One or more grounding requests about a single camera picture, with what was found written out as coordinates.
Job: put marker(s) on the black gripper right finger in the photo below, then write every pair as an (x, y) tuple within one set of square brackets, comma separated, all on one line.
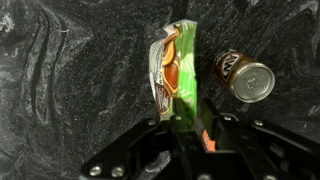
[(253, 150)]

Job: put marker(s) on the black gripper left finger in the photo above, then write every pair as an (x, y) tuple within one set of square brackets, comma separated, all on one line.
[(156, 150)]

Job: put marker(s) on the brown root beer can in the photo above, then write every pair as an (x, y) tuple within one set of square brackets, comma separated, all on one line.
[(246, 76)]

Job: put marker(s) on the green snack packet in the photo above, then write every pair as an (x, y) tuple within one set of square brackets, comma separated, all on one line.
[(180, 66)]

